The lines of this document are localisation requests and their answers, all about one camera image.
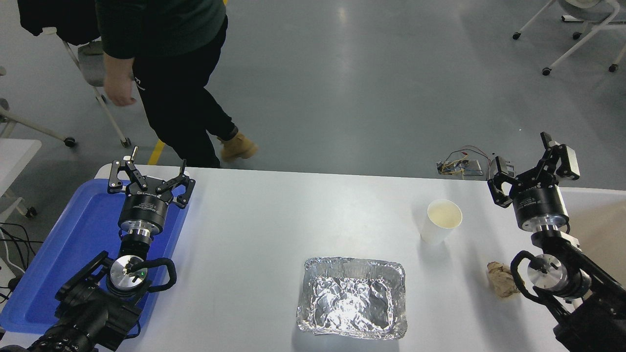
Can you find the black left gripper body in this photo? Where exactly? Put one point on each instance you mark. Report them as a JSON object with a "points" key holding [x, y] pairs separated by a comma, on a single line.
{"points": [[144, 208]]}

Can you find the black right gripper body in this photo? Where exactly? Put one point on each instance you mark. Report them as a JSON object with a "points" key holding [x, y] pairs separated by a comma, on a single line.
{"points": [[540, 203]]}

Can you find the white paper cup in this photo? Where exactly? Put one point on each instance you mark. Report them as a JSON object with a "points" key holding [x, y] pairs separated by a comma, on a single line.
{"points": [[440, 222]]}

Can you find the person's right forearm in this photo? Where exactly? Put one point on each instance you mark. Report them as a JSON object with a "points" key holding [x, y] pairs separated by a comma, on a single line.
{"points": [[115, 44]]}

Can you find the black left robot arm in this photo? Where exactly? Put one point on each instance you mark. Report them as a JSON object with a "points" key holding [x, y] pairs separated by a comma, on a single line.
{"points": [[88, 313]]}

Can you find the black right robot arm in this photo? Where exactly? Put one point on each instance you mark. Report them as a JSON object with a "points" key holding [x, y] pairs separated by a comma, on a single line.
{"points": [[592, 303]]}

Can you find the person's right hand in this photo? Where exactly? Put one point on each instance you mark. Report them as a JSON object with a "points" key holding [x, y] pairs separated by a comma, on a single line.
{"points": [[120, 90]]}

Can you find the large pale bin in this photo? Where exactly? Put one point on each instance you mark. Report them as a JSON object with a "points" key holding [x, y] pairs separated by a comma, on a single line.
{"points": [[601, 234]]}

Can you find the white rolling stand leg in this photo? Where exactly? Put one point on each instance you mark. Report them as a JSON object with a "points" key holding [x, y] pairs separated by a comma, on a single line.
{"points": [[69, 142]]}

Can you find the blue plastic tray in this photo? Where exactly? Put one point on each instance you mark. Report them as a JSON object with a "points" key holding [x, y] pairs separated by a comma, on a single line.
{"points": [[73, 244]]}

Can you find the crumpled tan paper ball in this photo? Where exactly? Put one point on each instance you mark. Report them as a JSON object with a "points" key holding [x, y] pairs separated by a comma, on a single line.
{"points": [[499, 281]]}

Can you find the white rolling chair base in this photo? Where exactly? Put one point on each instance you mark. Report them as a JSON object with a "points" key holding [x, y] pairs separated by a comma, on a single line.
{"points": [[546, 71]]}

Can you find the person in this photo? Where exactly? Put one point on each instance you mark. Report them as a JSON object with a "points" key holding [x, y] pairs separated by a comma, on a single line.
{"points": [[171, 73]]}

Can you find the white side table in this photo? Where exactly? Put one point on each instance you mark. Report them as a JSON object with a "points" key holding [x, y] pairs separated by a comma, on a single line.
{"points": [[14, 156]]}

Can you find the white power strip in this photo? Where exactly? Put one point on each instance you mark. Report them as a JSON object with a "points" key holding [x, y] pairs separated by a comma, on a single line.
{"points": [[4, 274]]}

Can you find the black jacket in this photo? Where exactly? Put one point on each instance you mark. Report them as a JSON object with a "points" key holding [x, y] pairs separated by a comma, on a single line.
{"points": [[49, 19]]}

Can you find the silver foil tray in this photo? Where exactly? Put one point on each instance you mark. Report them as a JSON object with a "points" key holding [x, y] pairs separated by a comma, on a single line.
{"points": [[352, 300]]}

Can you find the white frame chair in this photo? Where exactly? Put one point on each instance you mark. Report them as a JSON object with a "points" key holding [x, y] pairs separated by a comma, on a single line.
{"points": [[90, 63]]}

